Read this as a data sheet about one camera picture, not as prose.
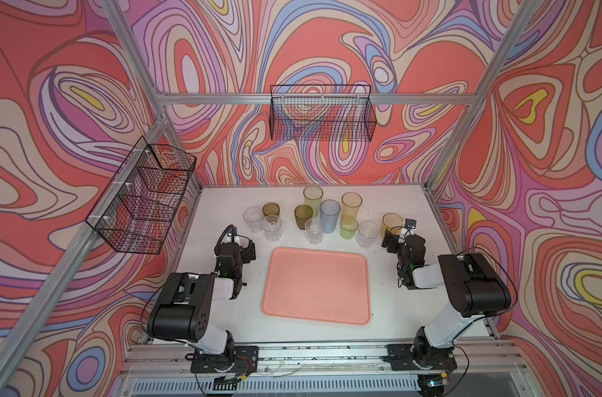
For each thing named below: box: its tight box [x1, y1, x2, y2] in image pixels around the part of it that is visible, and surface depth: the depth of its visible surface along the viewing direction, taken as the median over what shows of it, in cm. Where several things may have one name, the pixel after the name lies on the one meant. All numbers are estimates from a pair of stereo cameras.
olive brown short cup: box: [294, 204, 314, 231], surface depth 102 cm
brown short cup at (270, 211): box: [262, 201, 281, 221], surface depth 103 cm
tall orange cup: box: [340, 191, 364, 221], surface depth 99 cm
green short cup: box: [339, 215, 359, 240], surface depth 101 cm
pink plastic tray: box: [261, 247, 372, 326], surface depth 90 cm
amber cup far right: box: [380, 212, 405, 239], surface depth 100 cm
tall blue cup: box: [319, 198, 342, 235], surface depth 98 cm
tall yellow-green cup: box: [303, 184, 324, 218], surface depth 101 cm
